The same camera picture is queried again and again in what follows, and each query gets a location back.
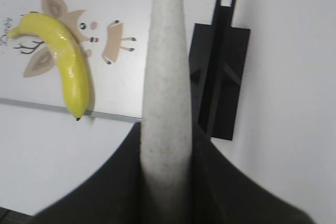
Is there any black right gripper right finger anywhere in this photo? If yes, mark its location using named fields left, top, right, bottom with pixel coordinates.
left=191, top=123, right=314, bottom=223

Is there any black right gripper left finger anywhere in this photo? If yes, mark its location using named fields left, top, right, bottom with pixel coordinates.
left=30, top=123, right=141, bottom=223

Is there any cleaver knife with white handle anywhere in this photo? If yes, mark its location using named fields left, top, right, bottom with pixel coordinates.
left=140, top=0, right=193, bottom=198

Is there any yellow plastic banana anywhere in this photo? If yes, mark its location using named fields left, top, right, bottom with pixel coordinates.
left=8, top=13, right=90, bottom=121

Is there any black knife stand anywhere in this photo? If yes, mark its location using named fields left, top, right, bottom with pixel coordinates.
left=189, top=0, right=251, bottom=141

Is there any white grey-rimmed cutting board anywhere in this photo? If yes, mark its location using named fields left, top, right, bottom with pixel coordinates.
left=1, top=0, right=152, bottom=121

